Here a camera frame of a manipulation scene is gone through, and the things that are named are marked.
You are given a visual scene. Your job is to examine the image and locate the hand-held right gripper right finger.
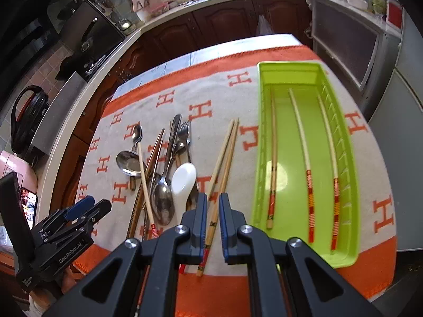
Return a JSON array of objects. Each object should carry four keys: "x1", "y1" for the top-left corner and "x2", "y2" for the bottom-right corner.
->
[{"x1": 219, "y1": 192, "x2": 384, "y2": 317}]

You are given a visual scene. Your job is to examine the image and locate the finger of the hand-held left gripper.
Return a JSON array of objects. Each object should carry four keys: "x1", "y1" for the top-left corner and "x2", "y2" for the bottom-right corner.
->
[
  {"x1": 36, "y1": 195, "x2": 97, "y2": 231},
  {"x1": 40, "y1": 199, "x2": 113, "y2": 249}
]

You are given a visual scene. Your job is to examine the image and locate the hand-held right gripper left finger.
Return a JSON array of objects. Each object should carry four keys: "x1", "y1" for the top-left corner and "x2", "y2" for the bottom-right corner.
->
[{"x1": 43, "y1": 193, "x2": 209, "y2": 317}]

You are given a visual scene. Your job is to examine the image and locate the large steel spoon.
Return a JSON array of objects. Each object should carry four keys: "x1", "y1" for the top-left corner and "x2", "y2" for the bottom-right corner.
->
[{"x1": 152, "y1": 114, "x2": 182, "y2": 226}]

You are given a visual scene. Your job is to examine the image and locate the white ceramic spoon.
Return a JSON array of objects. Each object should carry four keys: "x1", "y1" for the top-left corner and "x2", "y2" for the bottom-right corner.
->
[{"x1": 171, "y1": 162, "x2": 199, "y2": 212}]

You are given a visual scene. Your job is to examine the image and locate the steel soup spoon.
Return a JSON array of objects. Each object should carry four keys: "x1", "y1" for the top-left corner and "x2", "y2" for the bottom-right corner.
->
[{"x1": 116, "y1": 150, "x2": 143, "y2": 177}]

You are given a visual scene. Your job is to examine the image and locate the bamboo chopstick with black mark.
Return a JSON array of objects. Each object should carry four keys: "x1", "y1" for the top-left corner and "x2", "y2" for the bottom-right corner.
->
[
  {"x1": 196, "y1": 118, "x2": 240, "y2": 277},
  {"x1": 179, "y1": 119, "x2": 236, "y2": 274}
]

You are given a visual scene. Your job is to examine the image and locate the white chopstick with red bands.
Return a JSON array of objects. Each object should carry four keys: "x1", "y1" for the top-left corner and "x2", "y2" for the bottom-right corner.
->
[
  {"x1": 137, "y1": 142, "x2": 160, "y2": 240},
  {"x1": 287, "y1": 87, "x2": 316, "y2": 243},
  {"x1": 316, "y1": 95, "x2": 341, "y2": 251}
]

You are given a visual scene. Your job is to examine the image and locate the dark wooden chopstick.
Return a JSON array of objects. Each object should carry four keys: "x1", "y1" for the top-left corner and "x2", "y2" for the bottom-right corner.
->
[
  {"x1": 126, "y1": 128, "x2": 164, "y2": 240},
  {"x1": 141, "y1": 129, "x2": 166, "y2": 240}
]

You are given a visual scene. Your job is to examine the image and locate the steel spoon with wooden handle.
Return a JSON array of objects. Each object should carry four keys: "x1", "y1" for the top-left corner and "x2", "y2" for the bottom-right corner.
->
[{"x1": 130, "y1": 124, "x2": 144, "y2": 191}]

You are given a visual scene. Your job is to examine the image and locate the green plastic utensil tray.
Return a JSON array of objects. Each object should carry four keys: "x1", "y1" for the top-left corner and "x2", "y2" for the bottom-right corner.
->
[{"x1": 250, "y1": 61, "x2": 360, "y2": 269}]

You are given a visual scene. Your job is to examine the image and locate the smartphone with lit screen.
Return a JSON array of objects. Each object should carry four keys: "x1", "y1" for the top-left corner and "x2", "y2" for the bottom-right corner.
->
[{"x1": 20, "y1": 188, "x2": 39, "y2": 229}]

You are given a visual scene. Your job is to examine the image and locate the pink rice cooker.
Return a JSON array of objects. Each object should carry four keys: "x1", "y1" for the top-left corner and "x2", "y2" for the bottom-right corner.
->
[{"x1": 0, "y1": 150, "x2": 38, "y2": 205}]

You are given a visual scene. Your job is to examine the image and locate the bamboo chopstick with red end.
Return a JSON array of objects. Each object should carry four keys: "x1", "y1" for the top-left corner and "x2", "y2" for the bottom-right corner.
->
[{"x1": 266, "y1": 87, "x2": 279, "y2": 230}]

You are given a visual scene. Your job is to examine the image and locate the steel stove guard panel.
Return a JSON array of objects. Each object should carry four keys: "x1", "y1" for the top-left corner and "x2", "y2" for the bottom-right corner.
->
[{"x1": 28, "y1": 71, "x2": 87, "y2": 156}]

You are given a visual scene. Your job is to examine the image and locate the black pressure cooker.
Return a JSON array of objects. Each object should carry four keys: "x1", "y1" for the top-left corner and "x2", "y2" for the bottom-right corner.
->
[{"x1": 10, "y1": 86, "x2": 50, "y2": 154}]

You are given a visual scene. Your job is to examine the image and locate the black wok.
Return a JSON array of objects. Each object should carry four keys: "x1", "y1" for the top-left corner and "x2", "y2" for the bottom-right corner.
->
[{"x1": 54, "y1": 53, "x2": 101, "y2": 81}]

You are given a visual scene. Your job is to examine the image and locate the orange and beige printed blanket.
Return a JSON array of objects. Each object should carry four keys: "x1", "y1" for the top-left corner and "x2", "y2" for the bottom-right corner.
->
[{"x1": 71, "y1": 41, "x2": 397, "y2": 307}]

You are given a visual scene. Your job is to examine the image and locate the black microwave oven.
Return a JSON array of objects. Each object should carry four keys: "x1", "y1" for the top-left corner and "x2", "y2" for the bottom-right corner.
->
[{"x1": 84, "y1": 0, "x2": 127, "y2": 73}]

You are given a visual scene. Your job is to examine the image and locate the black range hood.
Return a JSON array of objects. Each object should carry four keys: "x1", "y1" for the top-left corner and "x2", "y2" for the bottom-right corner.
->
[{"x1": 0, "y1": 0, "x2": 83, "y2": 83}]

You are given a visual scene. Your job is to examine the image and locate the grey refrigerator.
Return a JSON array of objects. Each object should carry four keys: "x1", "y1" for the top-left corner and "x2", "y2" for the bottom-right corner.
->
[{"x1": 365, "y1": 7, "x2": 423, "y2": 251}]

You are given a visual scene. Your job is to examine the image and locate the dark wooden base cabinets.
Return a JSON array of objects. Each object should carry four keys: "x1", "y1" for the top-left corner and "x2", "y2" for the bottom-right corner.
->
[{"x1": 64, "y1": 0, "x2": 313, "y2": 205}]

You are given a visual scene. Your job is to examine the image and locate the hanging plastic bag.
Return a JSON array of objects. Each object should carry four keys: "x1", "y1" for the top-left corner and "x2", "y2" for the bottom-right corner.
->
[{"x1": 256, "y1": 15, "x2": 275, "y2": 37}]

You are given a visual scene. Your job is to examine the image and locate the pink bowl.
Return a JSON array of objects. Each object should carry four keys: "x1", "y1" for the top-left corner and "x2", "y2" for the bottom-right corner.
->
[{"x1": 145, "y1": 3, "x2": 169, "y2": 17}]

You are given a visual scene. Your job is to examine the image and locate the grey cabinet with frosted doors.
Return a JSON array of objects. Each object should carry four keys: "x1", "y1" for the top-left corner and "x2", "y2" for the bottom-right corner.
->
[{"x1": 306, "y1": 0, "x2": 404, "y2": 116}]

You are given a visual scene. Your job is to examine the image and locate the clear bottle with label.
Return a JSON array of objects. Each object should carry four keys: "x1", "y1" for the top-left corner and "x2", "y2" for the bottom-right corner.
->
[{"x1": 370, "y1": 0, "x2": 387, "y2": 20}]

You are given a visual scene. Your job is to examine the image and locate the red label jar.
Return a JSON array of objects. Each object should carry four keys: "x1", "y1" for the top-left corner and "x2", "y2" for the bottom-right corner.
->
[{"x1": 387, "y1": 2, "x2": 404, "y2": 30}]

